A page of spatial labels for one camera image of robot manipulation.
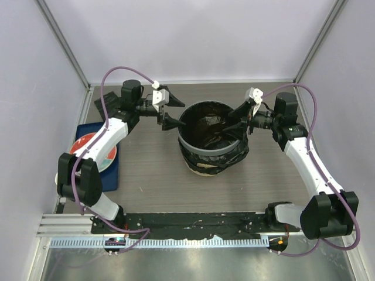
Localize yellow capybara trash bin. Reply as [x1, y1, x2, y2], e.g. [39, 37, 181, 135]
[185, 162, 226, 177]

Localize grey trash bin rim ring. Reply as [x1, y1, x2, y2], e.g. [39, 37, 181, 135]
[177, 100, 241, 157]

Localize aluminium corner post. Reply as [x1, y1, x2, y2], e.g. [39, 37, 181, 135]
[35, 0, 91, 90]
[293, 0, 347, 83]

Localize folded spare black bags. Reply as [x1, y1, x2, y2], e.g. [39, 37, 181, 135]
[94, 91, 120, 121]

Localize black trash bag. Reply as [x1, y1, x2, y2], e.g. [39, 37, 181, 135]
[178, 101, 250, 169]

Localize blue tray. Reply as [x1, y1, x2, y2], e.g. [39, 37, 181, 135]
[75, 122, 120, 192]

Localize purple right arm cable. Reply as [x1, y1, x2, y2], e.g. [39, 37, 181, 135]
[262, 83, 361, 257]

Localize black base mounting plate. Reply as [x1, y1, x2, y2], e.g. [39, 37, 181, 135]
[90, 211, 300, 239]

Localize perforated cable duct strip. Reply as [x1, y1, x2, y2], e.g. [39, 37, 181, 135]
[50, 236, 269, 249]

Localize red and teal plate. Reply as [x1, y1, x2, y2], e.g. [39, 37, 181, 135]
[70, 132, 117, 173]

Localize aluminium frame rail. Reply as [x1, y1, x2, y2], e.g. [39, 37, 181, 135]
[36, 212, 100, 238]

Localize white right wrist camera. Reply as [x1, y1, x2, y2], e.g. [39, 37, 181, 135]
[245, 87, 264, 116]

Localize left aluminium corner post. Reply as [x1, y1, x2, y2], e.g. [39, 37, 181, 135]
[35, 0, 91, 90]

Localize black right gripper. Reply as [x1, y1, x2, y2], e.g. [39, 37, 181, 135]
[223, 100, 281, 141]

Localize right aluminium corner post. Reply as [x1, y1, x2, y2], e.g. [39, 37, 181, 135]
[293, 0, 347, 83]

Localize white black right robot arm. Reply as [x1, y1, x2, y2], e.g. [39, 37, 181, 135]
[224, 88, 359, 239]

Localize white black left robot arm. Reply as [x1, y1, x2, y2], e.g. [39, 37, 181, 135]
[56, 80, 185, 234]

